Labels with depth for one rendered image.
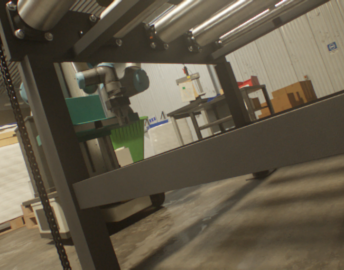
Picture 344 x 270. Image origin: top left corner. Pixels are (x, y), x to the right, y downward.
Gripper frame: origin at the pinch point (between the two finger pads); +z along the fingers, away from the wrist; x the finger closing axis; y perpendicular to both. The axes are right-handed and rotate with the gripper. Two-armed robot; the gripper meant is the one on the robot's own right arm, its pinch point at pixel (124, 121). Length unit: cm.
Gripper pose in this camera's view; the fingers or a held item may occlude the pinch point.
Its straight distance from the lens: 162.3
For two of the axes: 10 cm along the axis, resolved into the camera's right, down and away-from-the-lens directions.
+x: -7.0, 2.1, -6.8
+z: 3.3, 9.4, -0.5
